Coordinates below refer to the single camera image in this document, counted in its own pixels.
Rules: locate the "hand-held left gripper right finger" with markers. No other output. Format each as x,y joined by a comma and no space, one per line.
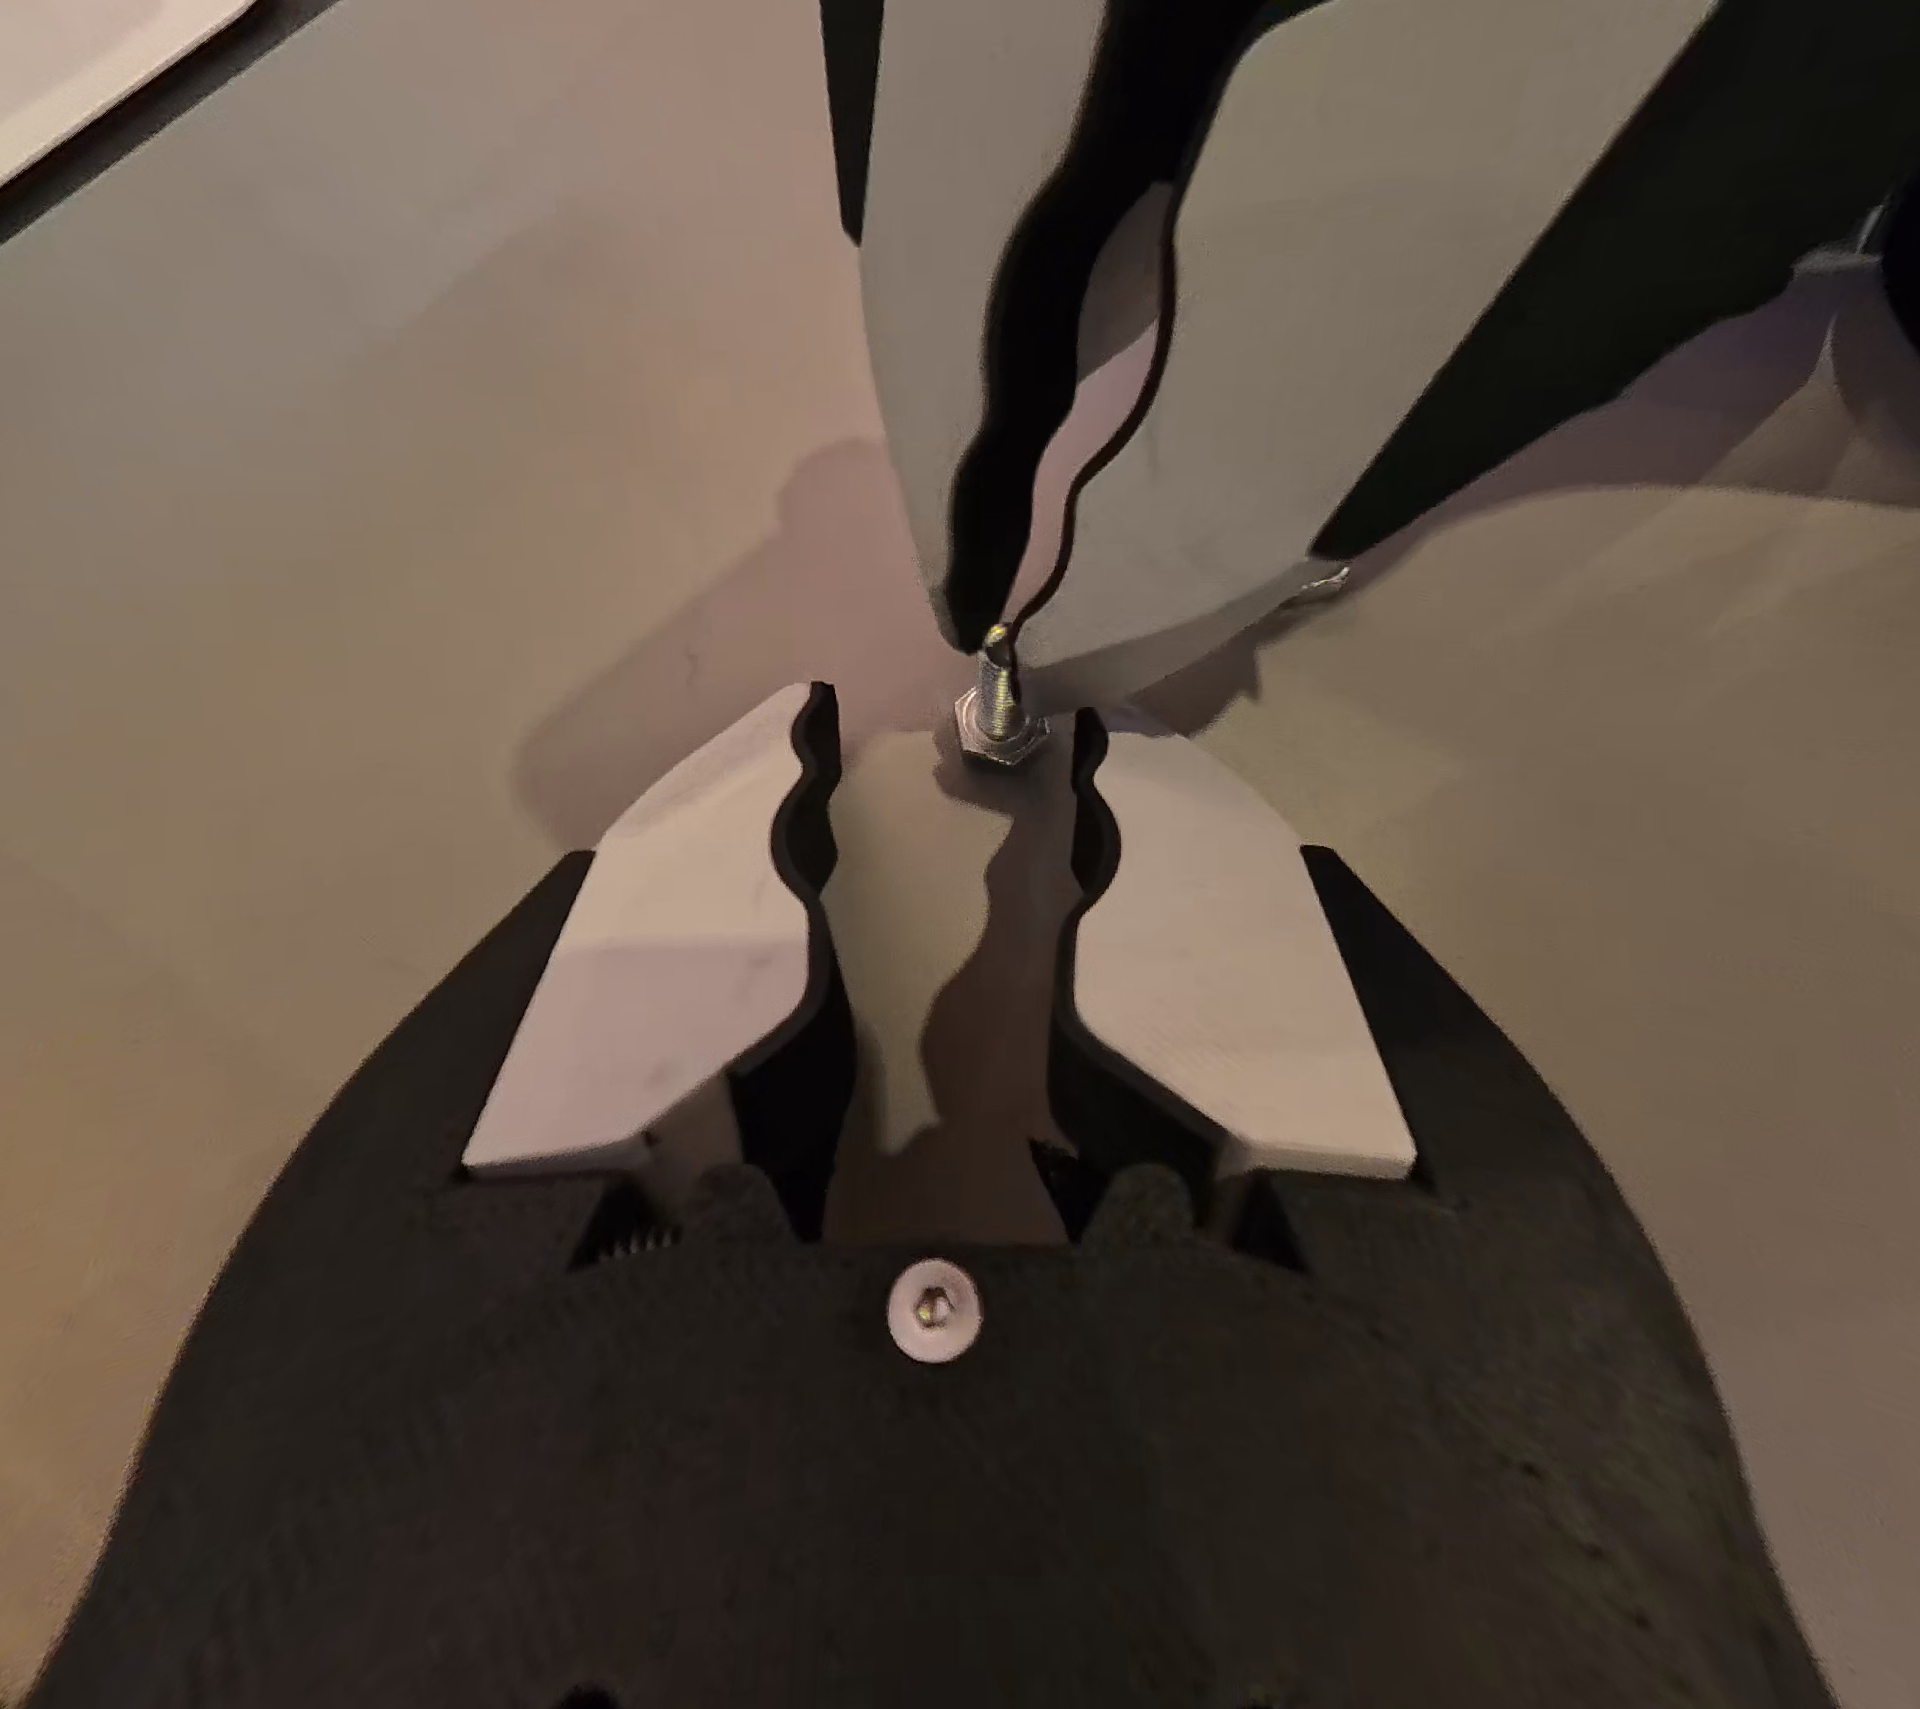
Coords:
1244,989

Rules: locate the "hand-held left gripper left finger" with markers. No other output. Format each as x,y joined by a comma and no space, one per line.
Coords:
644,975

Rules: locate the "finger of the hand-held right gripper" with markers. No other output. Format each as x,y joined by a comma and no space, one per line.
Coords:
960,89
1424,166

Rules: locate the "silver hex bolt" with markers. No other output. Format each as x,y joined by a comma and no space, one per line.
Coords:
998,690

